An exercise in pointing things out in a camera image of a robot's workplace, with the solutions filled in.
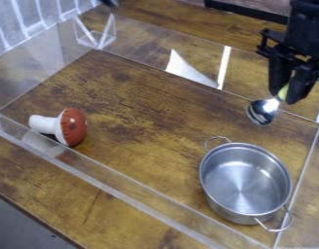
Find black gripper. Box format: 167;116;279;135
256;0;319;104

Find green handled metal spoon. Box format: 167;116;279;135
247;59;319;126

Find black baseboard strip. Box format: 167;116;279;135
204;0;288;24

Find stainless steel pot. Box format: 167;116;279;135
199;136;294;232

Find red cap toy mushroom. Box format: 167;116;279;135
28;107;88;147

